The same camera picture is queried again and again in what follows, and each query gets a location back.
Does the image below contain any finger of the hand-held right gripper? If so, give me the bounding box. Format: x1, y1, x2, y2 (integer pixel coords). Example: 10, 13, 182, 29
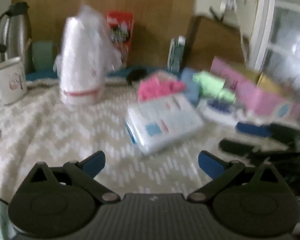
236, 122, 300, 144
219, 139, 300, 159

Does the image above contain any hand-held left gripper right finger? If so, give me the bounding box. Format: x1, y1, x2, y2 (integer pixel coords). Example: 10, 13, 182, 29
189, 150, 282, 203

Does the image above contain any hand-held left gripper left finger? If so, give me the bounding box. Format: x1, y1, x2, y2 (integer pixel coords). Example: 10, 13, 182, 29
25, 151, 121, 204

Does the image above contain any pink cardboard box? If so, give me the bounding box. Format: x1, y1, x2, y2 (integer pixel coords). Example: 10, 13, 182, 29
210, 57, 300, 129

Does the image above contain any white packet with blue print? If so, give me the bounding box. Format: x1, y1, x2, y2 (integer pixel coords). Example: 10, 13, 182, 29
197, 97, 242, 127

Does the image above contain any green cloth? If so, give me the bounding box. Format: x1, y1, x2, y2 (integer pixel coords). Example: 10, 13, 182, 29
192, 71, 237, 103

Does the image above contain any white tissue packet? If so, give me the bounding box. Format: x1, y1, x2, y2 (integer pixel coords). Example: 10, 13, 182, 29
124, 94, 205, 156

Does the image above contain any blue cloth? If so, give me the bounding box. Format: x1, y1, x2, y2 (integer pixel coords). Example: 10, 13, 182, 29
180, 67, 201, 106

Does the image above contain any pink cloth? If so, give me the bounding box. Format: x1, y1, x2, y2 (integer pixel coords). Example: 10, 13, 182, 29
137, 74, 187, 102

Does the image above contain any beige chevron patterned blanket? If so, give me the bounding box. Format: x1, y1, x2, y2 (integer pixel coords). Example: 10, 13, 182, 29
0, 76, 300, 205

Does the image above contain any brown woven chair back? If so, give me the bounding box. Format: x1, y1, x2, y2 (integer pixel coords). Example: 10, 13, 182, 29
185, 16, 249, 68

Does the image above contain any black round object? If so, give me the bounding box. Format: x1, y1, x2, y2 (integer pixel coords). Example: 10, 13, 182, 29
127, 69, 148, 86

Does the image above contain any teal quilted mat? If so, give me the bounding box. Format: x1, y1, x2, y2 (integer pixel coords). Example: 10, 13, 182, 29
24, 66, 182, 82

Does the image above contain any bagged stack of white cups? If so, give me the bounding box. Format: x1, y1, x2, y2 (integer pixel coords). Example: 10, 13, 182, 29
55, 4, 122, 105

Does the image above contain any green and white carton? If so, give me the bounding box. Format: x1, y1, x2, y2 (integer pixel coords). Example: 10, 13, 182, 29
167, 36, 186, 72

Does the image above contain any clear glass vessel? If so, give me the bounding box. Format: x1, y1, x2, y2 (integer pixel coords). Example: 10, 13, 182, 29
0, 196, 17, 240

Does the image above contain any white enamel mug with print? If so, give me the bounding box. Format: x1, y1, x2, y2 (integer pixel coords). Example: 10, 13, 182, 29
0, 57, 28, 105

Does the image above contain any pale green plastic cup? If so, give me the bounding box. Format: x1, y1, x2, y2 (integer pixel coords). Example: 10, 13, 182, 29
31, 41, 58, 72

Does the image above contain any red snack packet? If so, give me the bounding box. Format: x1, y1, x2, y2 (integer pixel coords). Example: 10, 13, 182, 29
106, 11, 135, 64

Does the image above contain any stainless steel thermos jug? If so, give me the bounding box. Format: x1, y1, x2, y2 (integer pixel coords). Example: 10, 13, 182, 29
0, 2, 32, 73

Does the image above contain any wooden board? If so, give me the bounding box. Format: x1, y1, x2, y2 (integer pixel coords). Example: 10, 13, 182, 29
11, 0, 198, 68

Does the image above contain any white window frame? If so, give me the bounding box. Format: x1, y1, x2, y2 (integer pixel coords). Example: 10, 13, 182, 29
247, 0, 300, 95

